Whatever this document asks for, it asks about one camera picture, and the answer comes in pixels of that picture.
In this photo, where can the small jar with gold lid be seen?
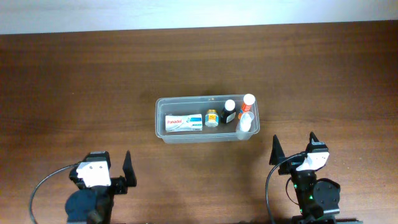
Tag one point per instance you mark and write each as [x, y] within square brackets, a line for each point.
[211, 119]

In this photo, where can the orange tube with white cap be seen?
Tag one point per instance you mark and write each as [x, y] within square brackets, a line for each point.
[248, 101]

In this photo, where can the white toothpaste box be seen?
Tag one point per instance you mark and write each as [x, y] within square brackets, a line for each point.
[192, 122]

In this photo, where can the white bottle with pink label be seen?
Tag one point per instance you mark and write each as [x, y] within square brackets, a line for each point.
[244, 126]

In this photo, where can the dark bottle with white cap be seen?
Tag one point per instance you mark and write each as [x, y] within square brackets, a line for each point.
[228, 112]

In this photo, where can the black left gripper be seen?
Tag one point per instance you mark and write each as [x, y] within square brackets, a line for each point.
[116, 182]

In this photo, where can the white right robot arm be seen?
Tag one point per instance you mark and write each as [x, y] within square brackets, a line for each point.
[318, 199]

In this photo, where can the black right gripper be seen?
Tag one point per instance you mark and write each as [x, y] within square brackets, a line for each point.
[292, 168]

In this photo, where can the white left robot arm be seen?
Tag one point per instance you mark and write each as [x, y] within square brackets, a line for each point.
[94, 200]

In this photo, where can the clear plastic container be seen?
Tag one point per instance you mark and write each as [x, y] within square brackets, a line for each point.
[187, 105]

